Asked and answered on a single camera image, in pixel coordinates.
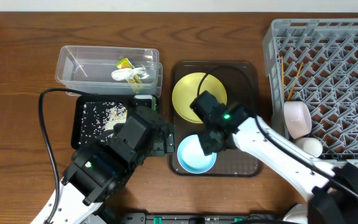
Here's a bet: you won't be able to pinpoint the blue bowl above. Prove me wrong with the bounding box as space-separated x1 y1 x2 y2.
177 134 217 174

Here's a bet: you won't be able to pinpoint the yellow plate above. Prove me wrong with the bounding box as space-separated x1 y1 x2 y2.
172 72 227 124

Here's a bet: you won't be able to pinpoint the rice leftovers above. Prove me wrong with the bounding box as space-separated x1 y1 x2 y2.
78 102 127 146

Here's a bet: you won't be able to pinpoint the white wrapper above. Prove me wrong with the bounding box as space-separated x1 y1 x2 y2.
111 67 146 81

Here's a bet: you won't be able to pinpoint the orange green snack wrapper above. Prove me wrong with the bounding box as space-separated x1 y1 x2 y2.
116 58 142 83

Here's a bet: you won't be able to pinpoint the wooden chopstick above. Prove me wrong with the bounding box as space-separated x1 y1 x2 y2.
287 62 304 101
280 56 285 97

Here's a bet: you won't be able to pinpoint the pink white bowl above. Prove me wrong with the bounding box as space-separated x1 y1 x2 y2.
283 101 312 139

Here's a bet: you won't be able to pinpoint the white cup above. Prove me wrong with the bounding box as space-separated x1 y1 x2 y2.
294 138 323 157

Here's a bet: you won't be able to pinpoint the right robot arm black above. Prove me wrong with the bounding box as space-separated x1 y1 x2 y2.
190 91 358 223

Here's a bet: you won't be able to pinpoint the grey dishwasher rack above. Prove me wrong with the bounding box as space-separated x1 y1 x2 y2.
262 19 358 167

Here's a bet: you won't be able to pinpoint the brown serving tray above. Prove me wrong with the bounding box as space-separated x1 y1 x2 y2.
170 60 262 178

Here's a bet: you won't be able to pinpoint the black tray bin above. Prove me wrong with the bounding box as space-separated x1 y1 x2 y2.
70 94 160 151

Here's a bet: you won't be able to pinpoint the clear plastic bin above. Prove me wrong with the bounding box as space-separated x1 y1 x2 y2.
55 45 163 97

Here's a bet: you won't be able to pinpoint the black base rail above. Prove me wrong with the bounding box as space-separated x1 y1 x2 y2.
120 213 288 224

